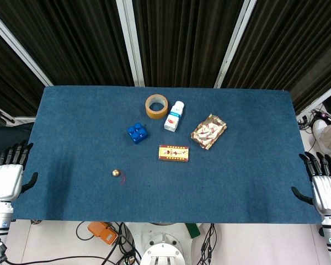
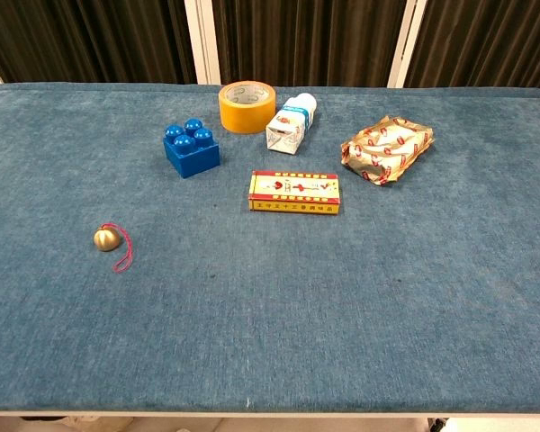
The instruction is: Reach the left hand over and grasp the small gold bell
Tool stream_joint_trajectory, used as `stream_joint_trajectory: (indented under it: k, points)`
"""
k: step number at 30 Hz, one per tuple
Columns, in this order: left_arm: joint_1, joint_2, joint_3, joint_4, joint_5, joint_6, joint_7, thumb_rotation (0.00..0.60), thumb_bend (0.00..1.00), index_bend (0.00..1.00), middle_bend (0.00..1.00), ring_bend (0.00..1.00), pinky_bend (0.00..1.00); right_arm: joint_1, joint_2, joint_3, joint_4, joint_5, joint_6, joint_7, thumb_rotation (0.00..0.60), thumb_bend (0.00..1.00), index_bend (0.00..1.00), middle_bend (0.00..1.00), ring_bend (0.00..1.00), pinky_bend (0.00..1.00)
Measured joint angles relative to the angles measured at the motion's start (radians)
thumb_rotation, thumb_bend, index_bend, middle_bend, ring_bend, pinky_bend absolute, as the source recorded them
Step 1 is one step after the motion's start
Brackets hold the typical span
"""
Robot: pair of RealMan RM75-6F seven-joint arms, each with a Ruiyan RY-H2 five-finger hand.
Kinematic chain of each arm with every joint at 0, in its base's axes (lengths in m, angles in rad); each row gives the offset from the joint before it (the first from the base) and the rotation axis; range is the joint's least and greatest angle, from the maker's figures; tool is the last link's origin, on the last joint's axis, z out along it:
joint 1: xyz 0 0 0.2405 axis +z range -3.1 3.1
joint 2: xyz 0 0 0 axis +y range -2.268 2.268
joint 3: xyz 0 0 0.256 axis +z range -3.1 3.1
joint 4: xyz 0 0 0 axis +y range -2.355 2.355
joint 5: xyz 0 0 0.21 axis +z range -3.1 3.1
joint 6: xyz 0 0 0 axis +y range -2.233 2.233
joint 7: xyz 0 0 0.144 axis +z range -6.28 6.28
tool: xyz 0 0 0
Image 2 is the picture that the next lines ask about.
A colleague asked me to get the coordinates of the yellow red seasoning box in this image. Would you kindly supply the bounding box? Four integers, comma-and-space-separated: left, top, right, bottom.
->
247, 169, 341, 216

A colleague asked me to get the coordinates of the blue fabric table cloth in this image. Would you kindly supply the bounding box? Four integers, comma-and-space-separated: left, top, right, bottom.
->
0, 81, 540, 414

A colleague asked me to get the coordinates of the white bottle with carton sleeve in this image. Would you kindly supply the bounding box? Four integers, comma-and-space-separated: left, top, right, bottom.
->
265, 92, 318, 156

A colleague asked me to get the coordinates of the blue toy building block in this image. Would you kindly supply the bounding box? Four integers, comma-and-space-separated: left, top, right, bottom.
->
162, 117, 221, 180

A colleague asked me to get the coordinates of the yellow packing tape roll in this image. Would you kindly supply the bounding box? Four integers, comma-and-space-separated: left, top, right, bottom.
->
218, 82, 277, 135

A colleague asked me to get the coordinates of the gold red foil snack packet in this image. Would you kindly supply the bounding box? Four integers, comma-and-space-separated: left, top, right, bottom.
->
339, 115, 436, 186

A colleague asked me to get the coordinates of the dark pleated curtain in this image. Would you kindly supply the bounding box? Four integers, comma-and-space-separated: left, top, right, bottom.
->
0, 0, 540, 94

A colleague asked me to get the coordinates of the gold bell with red string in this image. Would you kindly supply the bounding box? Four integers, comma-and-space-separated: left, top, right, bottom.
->
93, 221, 133, 274

